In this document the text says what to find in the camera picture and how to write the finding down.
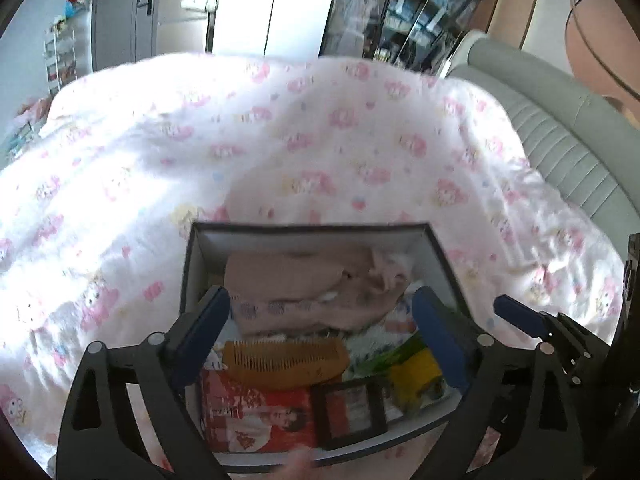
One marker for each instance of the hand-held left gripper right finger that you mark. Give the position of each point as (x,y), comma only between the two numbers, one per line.
(442,340)

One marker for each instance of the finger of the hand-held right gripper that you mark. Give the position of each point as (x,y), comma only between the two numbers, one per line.
(517,317)

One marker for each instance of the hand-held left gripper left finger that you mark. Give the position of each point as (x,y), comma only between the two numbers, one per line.
(202,330)

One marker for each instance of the yellow packet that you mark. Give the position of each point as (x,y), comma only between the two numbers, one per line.
(415,380)

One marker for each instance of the green packet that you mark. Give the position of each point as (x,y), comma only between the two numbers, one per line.
(395,355)

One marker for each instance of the brown wooden comb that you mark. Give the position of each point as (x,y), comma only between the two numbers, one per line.
(285,362)

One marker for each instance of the red printed packet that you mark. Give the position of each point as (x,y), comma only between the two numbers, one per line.
(250,415)

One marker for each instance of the pink cloth bag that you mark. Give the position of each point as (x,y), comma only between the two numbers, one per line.
(300,285)

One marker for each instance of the small black frame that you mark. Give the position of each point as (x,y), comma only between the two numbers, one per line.
(350,410)

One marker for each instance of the black storage box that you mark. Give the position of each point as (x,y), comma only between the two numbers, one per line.
(310,237)

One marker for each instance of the pink cartoon printed blanket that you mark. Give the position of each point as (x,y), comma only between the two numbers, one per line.
(200,160)

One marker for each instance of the grey padded headboard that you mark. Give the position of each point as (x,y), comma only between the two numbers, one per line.
(560,125)

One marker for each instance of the pile of plush toys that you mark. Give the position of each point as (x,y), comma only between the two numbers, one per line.
(25,125)

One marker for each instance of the dark printed board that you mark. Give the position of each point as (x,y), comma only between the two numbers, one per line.
(450,15)

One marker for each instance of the grey door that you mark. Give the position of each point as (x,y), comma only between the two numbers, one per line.
(120,10)

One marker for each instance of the white wardrobe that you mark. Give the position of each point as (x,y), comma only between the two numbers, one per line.
(275,5)

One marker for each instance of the black display cabinet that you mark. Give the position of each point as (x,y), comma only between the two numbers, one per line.
(365,10)

